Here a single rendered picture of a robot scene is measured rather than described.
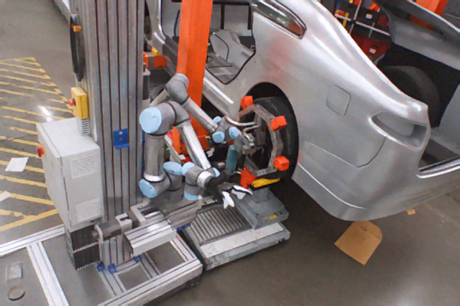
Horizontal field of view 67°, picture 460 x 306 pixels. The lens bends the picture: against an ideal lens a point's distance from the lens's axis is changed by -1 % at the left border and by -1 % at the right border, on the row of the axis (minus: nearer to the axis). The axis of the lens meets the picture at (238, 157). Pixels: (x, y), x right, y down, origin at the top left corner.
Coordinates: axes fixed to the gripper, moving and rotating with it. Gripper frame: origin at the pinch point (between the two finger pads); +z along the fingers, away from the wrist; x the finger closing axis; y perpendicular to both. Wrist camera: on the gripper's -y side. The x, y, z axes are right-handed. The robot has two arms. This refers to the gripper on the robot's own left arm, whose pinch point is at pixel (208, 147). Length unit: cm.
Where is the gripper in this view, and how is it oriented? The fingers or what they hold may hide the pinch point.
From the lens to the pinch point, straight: 271.3
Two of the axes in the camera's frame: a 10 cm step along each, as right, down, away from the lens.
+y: -7.5, -0.9, -6.6
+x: 1.2, 9.6, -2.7
